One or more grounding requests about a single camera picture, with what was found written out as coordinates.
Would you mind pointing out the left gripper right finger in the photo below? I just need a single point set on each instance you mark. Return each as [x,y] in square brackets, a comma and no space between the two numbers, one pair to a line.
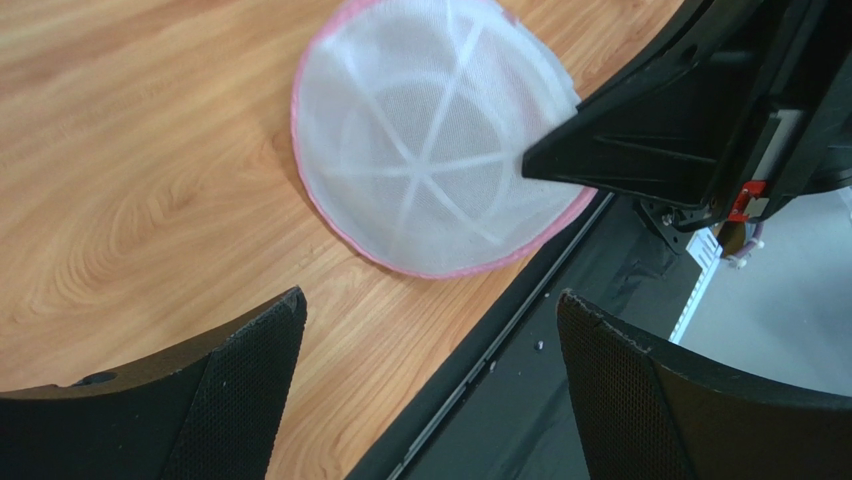
[646,408]

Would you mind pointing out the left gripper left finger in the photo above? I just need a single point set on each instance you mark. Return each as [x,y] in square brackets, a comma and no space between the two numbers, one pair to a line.
[206,408]

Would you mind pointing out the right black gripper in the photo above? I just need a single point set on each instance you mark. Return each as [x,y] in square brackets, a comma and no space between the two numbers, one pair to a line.
[730,112]

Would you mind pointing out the white mesh laundry bag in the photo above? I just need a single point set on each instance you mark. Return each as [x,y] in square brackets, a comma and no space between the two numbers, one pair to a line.
[409,121]

